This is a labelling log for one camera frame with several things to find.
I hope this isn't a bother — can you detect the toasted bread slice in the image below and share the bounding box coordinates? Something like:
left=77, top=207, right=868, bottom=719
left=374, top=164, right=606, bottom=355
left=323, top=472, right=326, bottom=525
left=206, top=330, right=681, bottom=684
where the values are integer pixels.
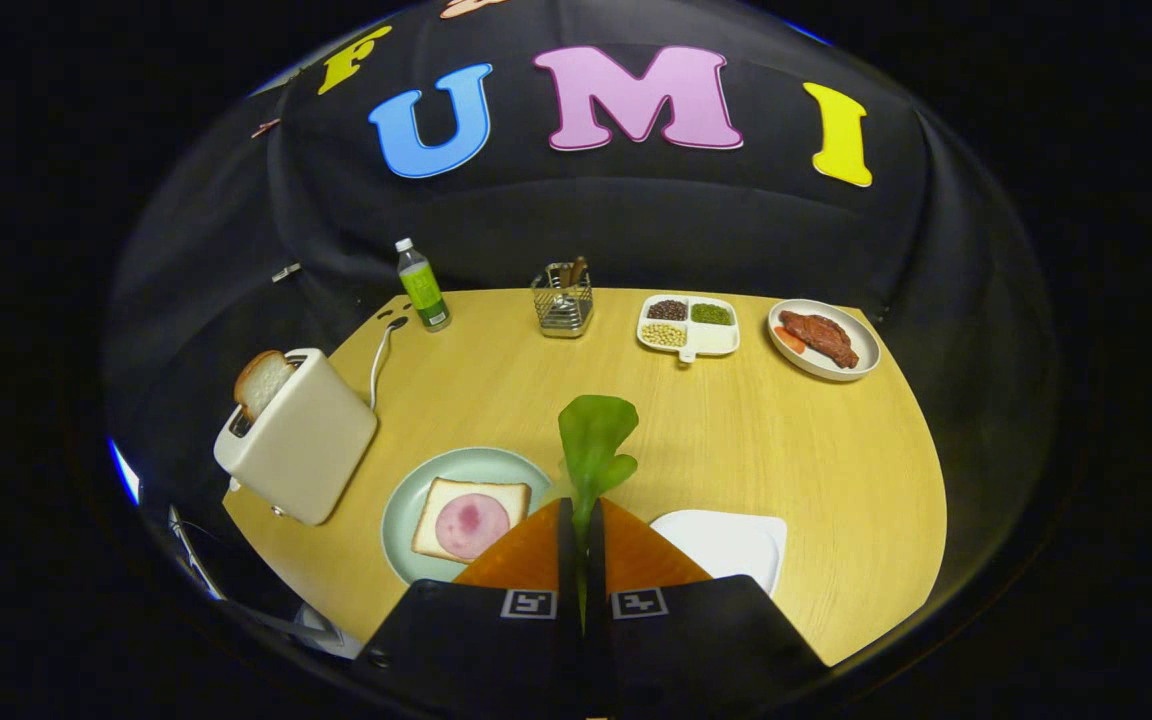
left=233, top=350, right=297, bottom=421

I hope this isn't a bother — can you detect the white bread slice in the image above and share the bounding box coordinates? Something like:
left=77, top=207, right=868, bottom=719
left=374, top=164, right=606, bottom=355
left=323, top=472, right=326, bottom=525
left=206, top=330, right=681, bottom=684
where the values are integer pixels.
left=410, top=477, right=533, bottom=564

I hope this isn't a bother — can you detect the wire mesh utensil holder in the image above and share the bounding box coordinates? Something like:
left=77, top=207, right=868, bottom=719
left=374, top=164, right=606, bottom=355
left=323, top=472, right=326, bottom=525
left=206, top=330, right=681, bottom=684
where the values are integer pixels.
left=531, top=262, right=595, bottom=339

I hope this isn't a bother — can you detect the lit computer screen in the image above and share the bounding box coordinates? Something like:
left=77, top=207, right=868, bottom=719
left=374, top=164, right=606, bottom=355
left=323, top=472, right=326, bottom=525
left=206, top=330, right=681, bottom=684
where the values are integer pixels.
left=108, top=437, right=142, bottom=506

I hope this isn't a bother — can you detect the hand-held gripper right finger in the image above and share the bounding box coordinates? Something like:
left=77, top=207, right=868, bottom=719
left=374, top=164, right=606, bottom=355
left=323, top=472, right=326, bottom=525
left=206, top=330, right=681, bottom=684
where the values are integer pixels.
left=581, top=497, right=827, bottom=720

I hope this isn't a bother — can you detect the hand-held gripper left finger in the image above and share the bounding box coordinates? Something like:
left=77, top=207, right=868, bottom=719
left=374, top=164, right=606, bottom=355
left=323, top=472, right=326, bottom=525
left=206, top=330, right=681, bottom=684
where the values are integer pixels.
left=351, top=497, right=582, bottom=720

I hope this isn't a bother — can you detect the pink ham slice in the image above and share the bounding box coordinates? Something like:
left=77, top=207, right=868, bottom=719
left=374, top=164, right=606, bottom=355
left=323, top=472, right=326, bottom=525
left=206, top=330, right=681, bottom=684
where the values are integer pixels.
left=434, top=493, right=512, bottom=561

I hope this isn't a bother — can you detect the white angled device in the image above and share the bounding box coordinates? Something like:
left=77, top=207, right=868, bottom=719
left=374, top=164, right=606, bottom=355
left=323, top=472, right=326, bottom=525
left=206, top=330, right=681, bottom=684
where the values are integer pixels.
left=168, top=505, right=367, bottom=661

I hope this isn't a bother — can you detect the white divided dish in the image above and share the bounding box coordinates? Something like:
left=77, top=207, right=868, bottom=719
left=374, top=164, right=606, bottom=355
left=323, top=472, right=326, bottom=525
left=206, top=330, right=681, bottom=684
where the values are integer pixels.
left=635, top=293, right=741, bottom=363

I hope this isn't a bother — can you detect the white toaster cable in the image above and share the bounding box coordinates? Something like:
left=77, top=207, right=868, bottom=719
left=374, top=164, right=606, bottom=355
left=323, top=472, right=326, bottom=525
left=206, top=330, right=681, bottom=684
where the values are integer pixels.
left=369, top=317, right=409, bottom=411

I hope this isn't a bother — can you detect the square white plate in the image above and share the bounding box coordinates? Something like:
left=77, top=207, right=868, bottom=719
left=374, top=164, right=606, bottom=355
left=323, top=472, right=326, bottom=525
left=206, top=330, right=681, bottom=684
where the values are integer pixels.
left=649, top=509, right=789, bottom=598

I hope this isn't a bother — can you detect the white toaster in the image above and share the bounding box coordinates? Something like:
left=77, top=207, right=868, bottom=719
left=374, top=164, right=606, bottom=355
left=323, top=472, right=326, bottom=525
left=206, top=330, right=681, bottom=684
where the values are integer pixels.
left=213, top=347, right=379, bottom=527

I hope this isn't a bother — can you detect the pale green plate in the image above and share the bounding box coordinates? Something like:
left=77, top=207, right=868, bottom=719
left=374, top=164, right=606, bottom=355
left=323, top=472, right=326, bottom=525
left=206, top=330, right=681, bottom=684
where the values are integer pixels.
left=380, top=446, right=557, bottom=587

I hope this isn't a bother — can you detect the green lettuce leaf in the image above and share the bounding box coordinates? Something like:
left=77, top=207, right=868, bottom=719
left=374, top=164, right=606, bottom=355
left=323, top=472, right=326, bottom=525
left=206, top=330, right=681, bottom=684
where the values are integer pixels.
left=556, top=394, right=640, bottom=546

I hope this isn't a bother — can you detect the black backdrop cloth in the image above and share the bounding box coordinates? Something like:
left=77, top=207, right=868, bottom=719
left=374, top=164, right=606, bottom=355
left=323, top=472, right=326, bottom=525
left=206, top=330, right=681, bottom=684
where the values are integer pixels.
left=101, top=0, right=1062, bottom=641

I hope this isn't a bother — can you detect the green label plastic bottle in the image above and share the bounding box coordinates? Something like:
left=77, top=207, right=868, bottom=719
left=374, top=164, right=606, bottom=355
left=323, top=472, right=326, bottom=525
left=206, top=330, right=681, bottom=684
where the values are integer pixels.
left=395, top=237, right=453, bottom=333

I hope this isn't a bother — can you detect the round white plate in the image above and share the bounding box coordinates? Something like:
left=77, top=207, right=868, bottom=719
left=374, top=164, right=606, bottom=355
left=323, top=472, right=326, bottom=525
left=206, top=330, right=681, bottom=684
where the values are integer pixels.
left=767, top=298, right=882, bottom=383

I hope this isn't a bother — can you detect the brown meat steak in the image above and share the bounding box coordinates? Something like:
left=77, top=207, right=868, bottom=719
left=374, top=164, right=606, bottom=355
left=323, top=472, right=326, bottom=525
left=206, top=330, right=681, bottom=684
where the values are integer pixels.
left=778, top=310, right=860, bottom=370

